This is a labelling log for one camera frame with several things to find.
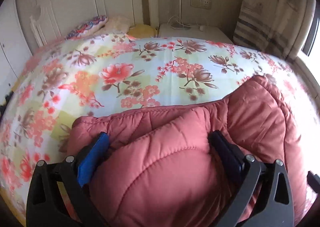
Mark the pink quilted comforter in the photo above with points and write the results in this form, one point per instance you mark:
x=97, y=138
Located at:
x=160, y=169

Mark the colourful patterned pillow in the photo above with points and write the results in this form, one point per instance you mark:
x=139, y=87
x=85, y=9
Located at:
x=88, y=28

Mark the white wooden headboard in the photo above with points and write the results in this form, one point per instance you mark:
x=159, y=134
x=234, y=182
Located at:
x=58, y=17

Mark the window frame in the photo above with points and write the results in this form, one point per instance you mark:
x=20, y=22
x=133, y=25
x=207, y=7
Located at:
x=311, y=26

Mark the yellow blanket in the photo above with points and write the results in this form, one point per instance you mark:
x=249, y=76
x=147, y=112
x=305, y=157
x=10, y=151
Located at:
x=142, y=31

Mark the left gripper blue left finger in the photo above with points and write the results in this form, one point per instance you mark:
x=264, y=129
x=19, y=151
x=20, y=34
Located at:
x=90, y=157

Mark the beige striped curtain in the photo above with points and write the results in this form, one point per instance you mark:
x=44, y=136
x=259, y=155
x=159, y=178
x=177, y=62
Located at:
x=277, y=27

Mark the white bedside table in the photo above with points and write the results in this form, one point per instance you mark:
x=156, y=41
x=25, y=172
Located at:
x=203, y=32

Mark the cream fluffy blanket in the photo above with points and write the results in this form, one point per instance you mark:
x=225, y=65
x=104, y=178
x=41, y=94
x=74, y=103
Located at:
x=117, y=24

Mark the floral bed sheet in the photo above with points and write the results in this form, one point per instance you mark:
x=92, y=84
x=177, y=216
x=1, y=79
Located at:
x=100, y=76

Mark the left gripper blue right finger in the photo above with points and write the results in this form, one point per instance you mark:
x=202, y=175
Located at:
x=230, y=155

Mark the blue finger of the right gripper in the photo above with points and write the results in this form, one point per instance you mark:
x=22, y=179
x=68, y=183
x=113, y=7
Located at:
x=313, y=179

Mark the white wardrobe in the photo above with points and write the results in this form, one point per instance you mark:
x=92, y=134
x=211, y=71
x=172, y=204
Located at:
x=14, y=49

